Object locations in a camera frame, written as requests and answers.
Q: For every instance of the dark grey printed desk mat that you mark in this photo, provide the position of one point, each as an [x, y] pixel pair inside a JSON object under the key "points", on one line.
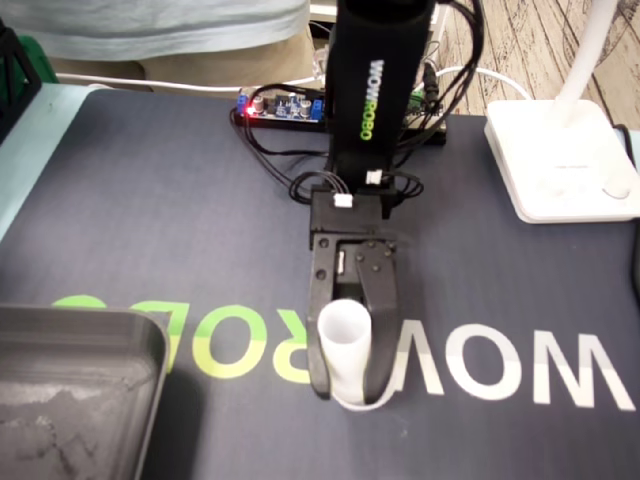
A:
{"points": [[150, 225]]}

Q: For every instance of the white desk lamp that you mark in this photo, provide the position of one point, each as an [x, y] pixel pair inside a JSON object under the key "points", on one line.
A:
{"points": [[550, 165]]}

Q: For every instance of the black truss frame stand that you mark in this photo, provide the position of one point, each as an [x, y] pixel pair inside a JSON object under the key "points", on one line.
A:
{"points": [[22, 100]]}

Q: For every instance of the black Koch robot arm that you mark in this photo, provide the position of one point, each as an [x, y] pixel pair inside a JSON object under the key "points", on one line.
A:
{"points": [[370, 100]]}

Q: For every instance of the blue circuit board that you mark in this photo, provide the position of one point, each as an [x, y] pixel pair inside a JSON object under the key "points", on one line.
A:
{"points": [[282, 107]]}

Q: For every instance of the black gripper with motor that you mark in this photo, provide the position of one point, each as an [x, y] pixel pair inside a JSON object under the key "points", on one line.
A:
{"points": [[324, 260]]}

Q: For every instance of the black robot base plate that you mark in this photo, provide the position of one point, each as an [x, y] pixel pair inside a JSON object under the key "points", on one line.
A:
{"points": [[280, 126]]}

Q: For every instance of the black plastic tray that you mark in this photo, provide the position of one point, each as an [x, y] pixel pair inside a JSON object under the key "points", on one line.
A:
{"points": [[75, 400]]}

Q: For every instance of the white plastic flanged tube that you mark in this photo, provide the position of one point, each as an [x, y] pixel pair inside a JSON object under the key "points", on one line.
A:
{"points": [[345, 350]]}

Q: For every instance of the person in light shirt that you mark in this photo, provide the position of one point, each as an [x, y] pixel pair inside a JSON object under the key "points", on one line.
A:
{"points": [[150, 30]]}

